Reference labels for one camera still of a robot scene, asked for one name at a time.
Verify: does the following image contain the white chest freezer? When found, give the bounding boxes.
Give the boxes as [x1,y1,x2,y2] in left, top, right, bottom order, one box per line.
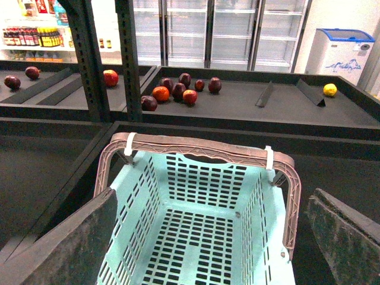
[305,28,375,85]

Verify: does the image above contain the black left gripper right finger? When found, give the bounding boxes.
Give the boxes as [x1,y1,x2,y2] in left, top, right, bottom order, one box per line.
[307,188,379,284]

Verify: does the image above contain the orange fruit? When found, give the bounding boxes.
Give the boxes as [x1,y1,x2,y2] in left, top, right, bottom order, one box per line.
[152,86,170,102]

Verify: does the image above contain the yellow lemon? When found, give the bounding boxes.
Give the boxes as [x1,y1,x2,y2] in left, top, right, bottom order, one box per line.
[323,83,338,97]

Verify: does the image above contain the bottles on shelf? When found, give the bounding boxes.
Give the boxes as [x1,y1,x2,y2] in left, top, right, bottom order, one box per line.
[2,26,64,48]

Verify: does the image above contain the white zip tie left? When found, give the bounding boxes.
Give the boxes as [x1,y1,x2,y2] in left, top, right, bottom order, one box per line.
[123,132,137,157]

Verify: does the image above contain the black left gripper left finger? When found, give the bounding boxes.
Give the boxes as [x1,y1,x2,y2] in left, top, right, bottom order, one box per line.
[1,188,118,284]

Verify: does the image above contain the black metal upright post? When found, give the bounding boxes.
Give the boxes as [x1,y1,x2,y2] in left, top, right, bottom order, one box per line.
[115,0,142,122]
[59,0,111,122]

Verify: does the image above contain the red yellow apple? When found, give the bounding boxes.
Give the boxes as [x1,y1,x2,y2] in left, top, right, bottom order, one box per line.
[103,69,119,88]

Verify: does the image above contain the brown basket handle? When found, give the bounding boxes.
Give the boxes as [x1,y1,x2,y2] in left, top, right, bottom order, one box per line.
[93,132,302,260]

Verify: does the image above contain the glass door refrigerator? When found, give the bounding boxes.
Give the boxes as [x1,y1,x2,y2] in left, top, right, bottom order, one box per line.
[134,0,311,72]

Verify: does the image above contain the black shelf divider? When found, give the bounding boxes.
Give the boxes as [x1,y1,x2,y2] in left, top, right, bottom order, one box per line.
[37,78,83,106]
[296,79,326,107]
[1,68,73,104]
[255,81,274,108]

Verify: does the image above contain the light green plastic basket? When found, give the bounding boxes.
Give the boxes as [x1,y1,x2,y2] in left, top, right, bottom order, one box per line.
[97,151,295,284]

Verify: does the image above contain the small dark red apple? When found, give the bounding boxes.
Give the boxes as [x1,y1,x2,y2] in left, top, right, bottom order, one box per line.
[194,80,205,92]

